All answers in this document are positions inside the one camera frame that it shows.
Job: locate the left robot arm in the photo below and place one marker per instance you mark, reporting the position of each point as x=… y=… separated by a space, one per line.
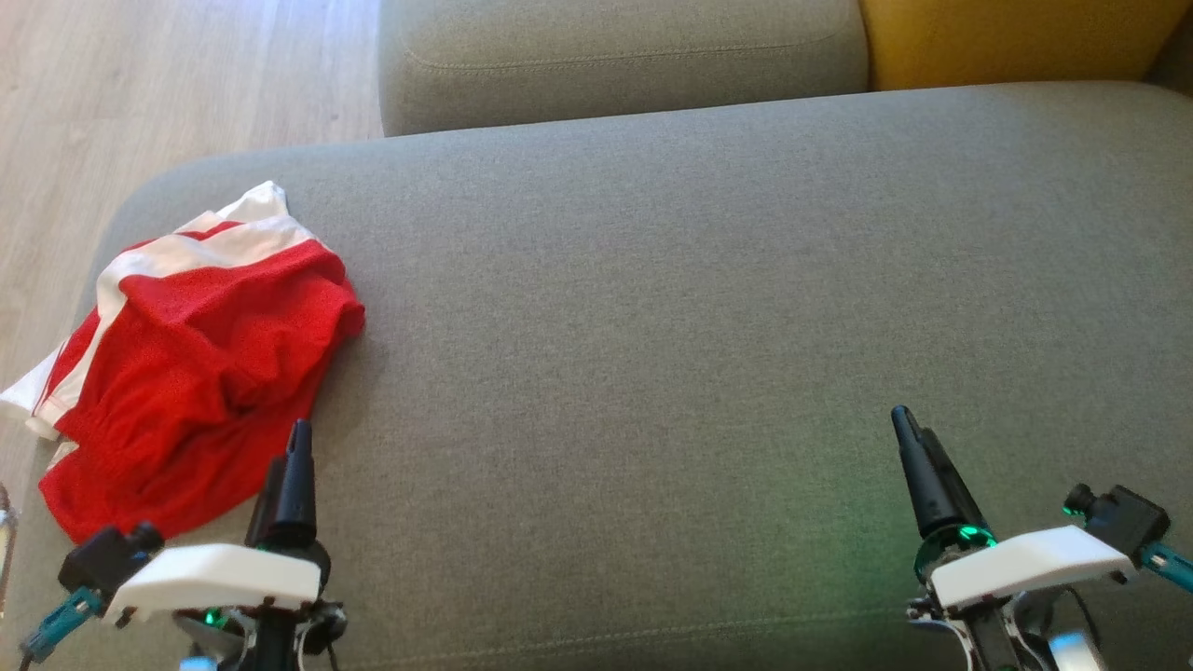
x=200 y=664

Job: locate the large grey sofa chaise seat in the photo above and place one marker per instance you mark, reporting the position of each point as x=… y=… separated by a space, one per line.
x=652 y=373

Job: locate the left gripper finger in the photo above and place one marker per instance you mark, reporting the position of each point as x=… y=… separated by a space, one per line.
x=263 y=517
x=298 y=494

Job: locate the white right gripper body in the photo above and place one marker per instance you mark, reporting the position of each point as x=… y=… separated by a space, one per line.
x=1025 y=564

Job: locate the red shorts with white stripe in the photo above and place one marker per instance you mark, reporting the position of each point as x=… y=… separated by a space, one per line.
x=233 y=317

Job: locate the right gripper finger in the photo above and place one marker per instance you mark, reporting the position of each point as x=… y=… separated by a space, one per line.
x=918 y=485
x=955 y=503

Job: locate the grey sofa seat cushion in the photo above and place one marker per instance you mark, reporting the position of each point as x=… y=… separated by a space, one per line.
x=615 y=65

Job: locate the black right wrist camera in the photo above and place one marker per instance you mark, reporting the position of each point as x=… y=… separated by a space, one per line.
x=1123 y=522

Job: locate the yellow sofa back cushion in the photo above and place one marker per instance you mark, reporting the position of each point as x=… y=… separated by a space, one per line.
x=1016 y=42

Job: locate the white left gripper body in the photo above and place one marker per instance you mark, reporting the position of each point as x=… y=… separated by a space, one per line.
x=214 y=578

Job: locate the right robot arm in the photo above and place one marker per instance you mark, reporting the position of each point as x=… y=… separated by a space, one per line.
x=1072 y=652

